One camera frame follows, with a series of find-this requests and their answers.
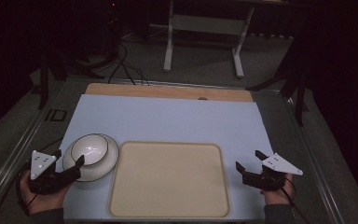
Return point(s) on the white bowl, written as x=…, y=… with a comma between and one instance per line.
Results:
x=105, y=168
x=89, y=150

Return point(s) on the person's right hand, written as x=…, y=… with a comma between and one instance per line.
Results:
x=278, y=197

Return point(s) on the beige tray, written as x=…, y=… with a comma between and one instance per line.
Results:
x=169, y=180

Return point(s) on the white metal desk frame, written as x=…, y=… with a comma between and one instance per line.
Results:
x=205, y=24

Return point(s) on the light blue table mat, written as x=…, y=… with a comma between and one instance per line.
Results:
x=167, y=119

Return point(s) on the black metal stand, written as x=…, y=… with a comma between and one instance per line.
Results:
x=300, y=102
x=44, y=84

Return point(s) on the metal floor rail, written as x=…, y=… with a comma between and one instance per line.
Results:
x=15, y=152
x=310, y=155

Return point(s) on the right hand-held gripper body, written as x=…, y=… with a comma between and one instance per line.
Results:
x=281, y=164

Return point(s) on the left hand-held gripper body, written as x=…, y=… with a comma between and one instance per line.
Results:
x=40, y=165

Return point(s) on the person's left hand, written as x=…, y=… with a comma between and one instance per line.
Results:
x=43, y=202

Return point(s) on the wooden table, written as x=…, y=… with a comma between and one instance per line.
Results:
x=167, y=91

